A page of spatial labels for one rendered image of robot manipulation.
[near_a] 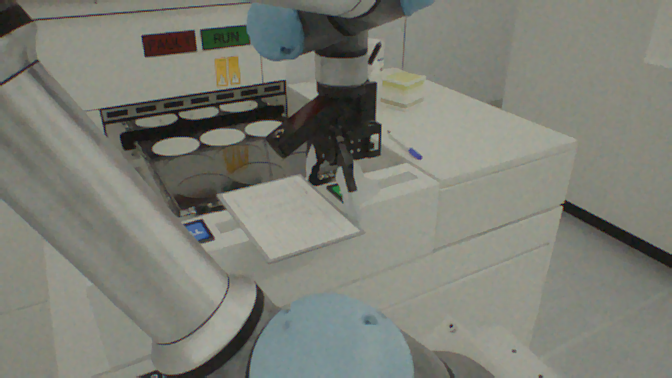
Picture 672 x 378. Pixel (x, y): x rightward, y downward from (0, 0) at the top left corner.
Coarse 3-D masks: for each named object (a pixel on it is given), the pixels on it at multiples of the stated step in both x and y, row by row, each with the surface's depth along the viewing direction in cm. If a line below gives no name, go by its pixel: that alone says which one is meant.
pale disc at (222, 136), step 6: (210, 132) 122; (216, 132) 122; (222, 132) 122; (228, 132) 122; (234, 132) 122; (240, 132) 122; (204, 138) 119; (210, 138) 119; (216, 138) 119; (222, 138) 119; (228, 138) 119; (234, 138) 119; (240, 138) 119; (210, 144) 116; (216, 144) 116; (222, 144) 116
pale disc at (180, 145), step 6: (174, 138) 119; (180, 138) 119; (186, 138) 119; (192, 138) 119; (156, 144) 116; (162, 144) 116; (168, 144) 116; (174, 144) 116; (180, 144) 116; (186, 144) 116; (192, 144) 116; (198, 144) 116; (156, 150) 113; (162, 150) 113; (168, 150) 113; (174, 150) 113; (180, 150) 113; (186, 150) 113; (192, 150) 113
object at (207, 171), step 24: (264, 120) 129; (144, 144) 116; (240, 144) 116; (264, 144) 116; (168, 168) 105; (192, 168) 105; (216, 168) 105; (240, 168) 105; (264, 168) 105; (288, 168) 105; (336, 168) 105; (192, 192) 96; (216, 192) 96
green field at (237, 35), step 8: (208, 32) 119; (216, 32) 120; (224, 32) 121; (232, 32) 121; (240, 32) 122; (208, 40) 119; (216, 40) 120; (224, 40) 121; (232, 40) 122; (240, 40) 123; (248, 40) 124
